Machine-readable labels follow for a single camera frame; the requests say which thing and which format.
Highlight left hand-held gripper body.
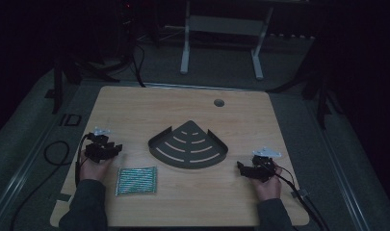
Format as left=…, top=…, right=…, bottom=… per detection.
left=84, top=127, right=116, bottom=164

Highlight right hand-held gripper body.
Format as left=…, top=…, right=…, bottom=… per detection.
left=246, top=146, right=283, bottom=183

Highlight black stand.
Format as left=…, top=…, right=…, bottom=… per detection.
left=44, top=41, right=139, bottom=116
left=269, top=38, right=346, bottom=131

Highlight white metal stand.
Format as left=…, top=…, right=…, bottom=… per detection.
left=179, top=0, right=275, bottom=82

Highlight grey tape strip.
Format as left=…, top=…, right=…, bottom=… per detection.
left=290, top=188, right=310, bottom=199

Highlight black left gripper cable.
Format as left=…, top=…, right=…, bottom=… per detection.
left=9, top=134, right=93, bottom=231

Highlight person's right hand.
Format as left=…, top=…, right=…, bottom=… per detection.
left=249, top=165, right=284, bottom=202

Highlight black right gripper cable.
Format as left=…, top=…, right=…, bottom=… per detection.
left=260, top=159, right=332, bottom=231

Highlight person's left hand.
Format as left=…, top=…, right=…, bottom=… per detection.
left=78, top=149, right=116, bottom=183

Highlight dark slotted corner shelf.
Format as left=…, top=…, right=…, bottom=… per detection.
left=147, top=119, right=229, bottom=170

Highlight dark tape strip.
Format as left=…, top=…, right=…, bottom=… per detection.
left=55, top=192, right=72, bottom=203

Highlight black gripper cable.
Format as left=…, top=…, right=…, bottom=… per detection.
left=260, top=159, right=332, bottom=231
left=9, top=134, right=93, bottom=231

